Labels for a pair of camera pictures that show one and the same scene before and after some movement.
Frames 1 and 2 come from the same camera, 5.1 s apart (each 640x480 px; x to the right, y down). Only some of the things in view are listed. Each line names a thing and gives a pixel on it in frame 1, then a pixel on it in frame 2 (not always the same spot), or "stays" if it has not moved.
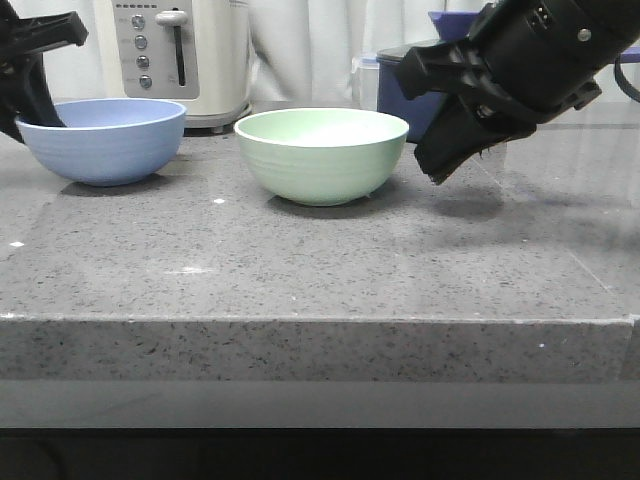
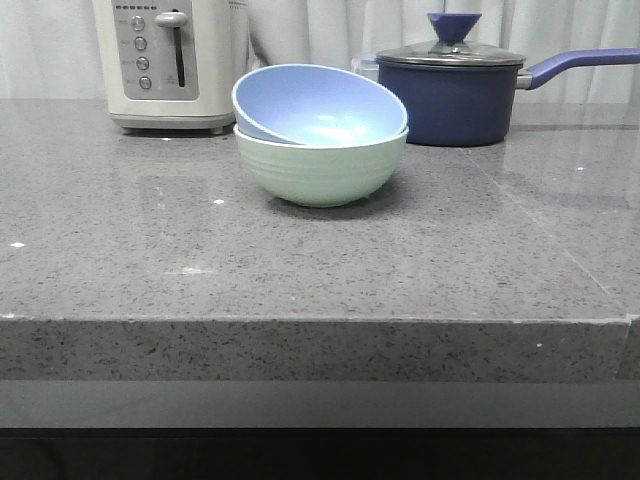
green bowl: x=322 y=156 stays
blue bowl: x=111 y=141 → x=314 y=106
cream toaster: x=195 y=53 stays
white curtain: x=302 y=50 stays
